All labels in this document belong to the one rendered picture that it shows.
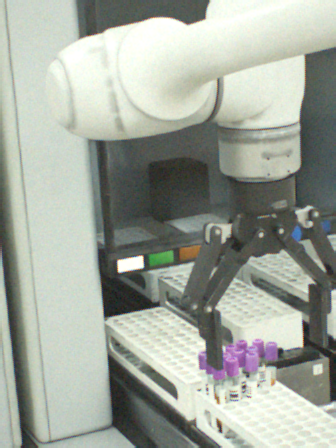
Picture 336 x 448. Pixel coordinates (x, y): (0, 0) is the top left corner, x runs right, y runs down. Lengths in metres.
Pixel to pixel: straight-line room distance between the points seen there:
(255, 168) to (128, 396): 0.50
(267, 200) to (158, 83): 0.23
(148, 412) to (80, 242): 0.24
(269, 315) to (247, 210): 0.45
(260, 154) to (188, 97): 0.15
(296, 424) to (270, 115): 0.36
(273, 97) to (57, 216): 0.44
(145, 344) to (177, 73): 0.63
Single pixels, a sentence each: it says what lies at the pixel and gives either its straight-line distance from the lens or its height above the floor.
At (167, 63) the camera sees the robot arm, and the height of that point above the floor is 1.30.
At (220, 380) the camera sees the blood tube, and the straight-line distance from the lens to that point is 1.45.
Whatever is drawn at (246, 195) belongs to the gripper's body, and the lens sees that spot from 1.33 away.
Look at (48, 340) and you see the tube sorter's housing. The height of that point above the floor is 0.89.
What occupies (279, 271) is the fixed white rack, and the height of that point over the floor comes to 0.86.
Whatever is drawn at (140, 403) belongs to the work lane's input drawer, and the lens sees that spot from 1.65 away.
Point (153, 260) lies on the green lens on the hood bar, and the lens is 1.66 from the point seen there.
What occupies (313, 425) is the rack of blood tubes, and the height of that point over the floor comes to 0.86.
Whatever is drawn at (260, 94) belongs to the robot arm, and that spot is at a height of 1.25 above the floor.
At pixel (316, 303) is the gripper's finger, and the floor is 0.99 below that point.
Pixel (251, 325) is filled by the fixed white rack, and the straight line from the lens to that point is 1.72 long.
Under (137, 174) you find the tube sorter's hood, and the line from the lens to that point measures 1.64.
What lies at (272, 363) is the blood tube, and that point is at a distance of 1.50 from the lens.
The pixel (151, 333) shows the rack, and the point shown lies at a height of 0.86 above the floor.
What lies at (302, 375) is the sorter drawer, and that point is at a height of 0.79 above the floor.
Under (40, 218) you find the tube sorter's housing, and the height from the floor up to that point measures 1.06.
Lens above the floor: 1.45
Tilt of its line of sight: 15 degrees down
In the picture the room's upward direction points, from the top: 4 degrees counter-clockwise
